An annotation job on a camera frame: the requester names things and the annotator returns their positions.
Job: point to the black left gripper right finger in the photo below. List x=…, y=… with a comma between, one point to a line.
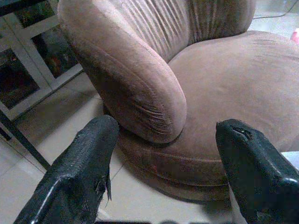
x=252, y=177

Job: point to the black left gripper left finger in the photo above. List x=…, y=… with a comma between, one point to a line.
x=77, y=168

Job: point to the white glass-door cabinet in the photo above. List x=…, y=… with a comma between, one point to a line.
x=30, y=58

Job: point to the pink flat object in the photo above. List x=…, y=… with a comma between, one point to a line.
x=296, y=37

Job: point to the grey table with black legs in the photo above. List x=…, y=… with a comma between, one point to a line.
x=23, y=140

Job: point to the brown velvet armchair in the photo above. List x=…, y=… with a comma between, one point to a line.
x=222, y=81

